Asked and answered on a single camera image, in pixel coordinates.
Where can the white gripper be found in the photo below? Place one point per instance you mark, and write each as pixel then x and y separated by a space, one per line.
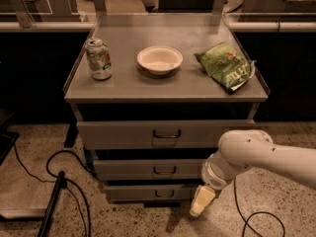
pixel 213 179

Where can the grey drawer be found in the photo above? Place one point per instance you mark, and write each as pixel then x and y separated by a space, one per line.
pixel 148 134
pixel 172 169
pixel 150 193

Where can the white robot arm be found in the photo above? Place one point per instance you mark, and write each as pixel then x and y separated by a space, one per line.
pixel 240 150

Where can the grey drawer cabinet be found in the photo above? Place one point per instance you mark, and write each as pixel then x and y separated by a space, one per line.
pixel 133 93

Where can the green chip bag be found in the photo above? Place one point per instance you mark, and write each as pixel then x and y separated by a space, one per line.
pixel 227 66

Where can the black power strip bar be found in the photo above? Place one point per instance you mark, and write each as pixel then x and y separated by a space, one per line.
pixel 45 224

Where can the white paper bowl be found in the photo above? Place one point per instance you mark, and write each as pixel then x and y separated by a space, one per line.
pixel 159 59

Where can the crushed white soda can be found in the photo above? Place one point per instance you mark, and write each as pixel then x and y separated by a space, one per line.
pixel 98 56

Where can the dark object at left edge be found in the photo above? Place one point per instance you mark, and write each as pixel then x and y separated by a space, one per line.
pixel 7 138

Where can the white horizontal rail pipe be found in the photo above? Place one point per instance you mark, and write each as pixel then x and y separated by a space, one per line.
pixel 252 27

